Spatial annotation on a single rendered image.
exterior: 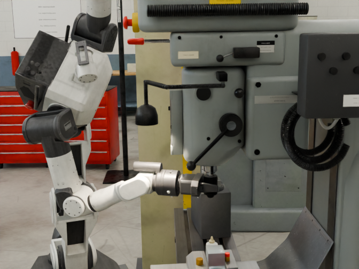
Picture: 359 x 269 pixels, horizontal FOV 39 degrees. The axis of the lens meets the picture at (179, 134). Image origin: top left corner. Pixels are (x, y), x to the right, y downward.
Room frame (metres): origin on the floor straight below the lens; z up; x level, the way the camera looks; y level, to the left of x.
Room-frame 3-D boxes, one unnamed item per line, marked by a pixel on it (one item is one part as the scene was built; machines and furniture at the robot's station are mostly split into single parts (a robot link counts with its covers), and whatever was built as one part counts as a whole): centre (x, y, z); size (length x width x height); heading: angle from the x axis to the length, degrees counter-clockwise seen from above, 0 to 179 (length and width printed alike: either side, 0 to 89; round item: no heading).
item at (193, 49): (1.59, -0.14, 1.68); 0.34 x 0.24 x 0.10; 92
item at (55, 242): (2.24, 0.52, 0.68); 0.21 x 0.20 x 0.13; 20
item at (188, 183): (1.61, -0.01, 1.23); 0.13 x 0.12 x 0.10; 167
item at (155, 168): (1.64, 0.10, 1.24); 0.11 x 0.11 x 0.11; 77
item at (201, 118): (1.59, -0.11, 1.47); 0.21 x 0.19 x 0.32; 2
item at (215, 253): (1.44, -0.11, 1.04); 0.06 x 0.05 x 0.06; 4
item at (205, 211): (1.95, -0.12, 1.03); 0.22 x 0.12 x 0.20; 9
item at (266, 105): (1.59, -0.30, 1.47); 0.24 x 0.19 x 0.26; 2
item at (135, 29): (1.58, 0.13, 1.76); 0.06 x 0.02 x 0.06; 2
